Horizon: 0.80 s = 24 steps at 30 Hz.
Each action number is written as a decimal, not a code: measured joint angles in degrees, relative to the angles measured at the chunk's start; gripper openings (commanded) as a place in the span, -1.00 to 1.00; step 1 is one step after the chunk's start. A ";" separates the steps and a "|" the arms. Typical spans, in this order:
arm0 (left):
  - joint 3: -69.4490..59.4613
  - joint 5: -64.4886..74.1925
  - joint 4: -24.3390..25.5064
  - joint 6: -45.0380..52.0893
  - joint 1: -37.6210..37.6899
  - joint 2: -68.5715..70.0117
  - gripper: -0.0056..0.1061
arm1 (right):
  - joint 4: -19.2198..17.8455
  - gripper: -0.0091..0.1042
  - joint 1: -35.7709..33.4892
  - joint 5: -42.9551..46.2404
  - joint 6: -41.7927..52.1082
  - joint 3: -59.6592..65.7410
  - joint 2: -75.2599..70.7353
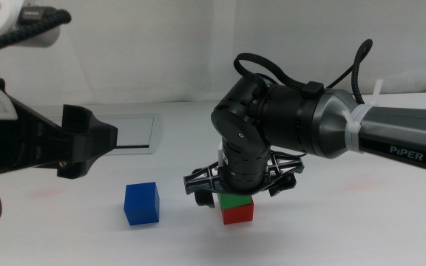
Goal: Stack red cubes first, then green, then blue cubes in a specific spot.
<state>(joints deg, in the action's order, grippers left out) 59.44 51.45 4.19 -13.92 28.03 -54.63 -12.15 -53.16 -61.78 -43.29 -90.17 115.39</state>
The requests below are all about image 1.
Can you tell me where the green cube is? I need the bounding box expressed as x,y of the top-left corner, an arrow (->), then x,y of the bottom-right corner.
217,194 -> 254,211

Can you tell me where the red cube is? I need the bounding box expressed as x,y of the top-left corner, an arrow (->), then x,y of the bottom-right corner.
221,201 -> 255,226

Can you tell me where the blue cube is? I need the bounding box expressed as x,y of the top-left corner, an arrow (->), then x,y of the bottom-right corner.
123,181 -> 160,227

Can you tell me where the white zip tie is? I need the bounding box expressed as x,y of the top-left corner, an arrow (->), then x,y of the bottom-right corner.
341,78 -> 385,153

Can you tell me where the white backdrop curtain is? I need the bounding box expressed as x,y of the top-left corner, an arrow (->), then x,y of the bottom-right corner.
0,0 -> 426,106

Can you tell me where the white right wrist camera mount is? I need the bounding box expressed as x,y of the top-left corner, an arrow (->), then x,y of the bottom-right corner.
217,141 -> 229,170

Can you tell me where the silver table cable hatch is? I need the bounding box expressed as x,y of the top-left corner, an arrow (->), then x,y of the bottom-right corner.
31,106 -> 164,156

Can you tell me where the thin black right gripper cable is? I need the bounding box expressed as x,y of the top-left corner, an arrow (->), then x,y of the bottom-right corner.
233,52 -> 325,99

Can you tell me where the black braided left camera cable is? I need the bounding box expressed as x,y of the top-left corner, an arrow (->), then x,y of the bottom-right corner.
0,8 -> 72,57

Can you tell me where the black braided camera cable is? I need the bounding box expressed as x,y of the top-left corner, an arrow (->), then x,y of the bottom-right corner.
0,8 -> 72,57
325,38 -> 374,105

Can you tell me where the black braided right camera cable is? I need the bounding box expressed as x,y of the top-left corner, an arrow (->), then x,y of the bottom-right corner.
325,38 -> 374,105

